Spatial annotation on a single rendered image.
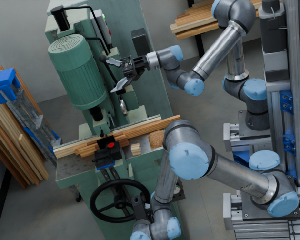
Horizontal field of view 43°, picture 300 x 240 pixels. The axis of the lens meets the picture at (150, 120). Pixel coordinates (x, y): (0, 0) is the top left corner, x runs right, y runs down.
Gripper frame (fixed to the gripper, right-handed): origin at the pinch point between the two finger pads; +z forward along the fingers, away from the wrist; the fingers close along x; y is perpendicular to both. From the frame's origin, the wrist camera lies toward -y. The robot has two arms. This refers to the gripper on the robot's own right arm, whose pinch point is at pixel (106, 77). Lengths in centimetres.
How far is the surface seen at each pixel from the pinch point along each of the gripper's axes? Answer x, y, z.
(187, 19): -106, -175, -69
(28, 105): -34, -87, 68
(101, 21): -35.4, -12.4, -3.6
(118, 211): 55, -54, 20
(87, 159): 26.1, -33.6, 25.0
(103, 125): 14.1, -22.8, 10.7
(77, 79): -2.2, 2.7, 12.4
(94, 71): -5.4, -1.1, 4.7
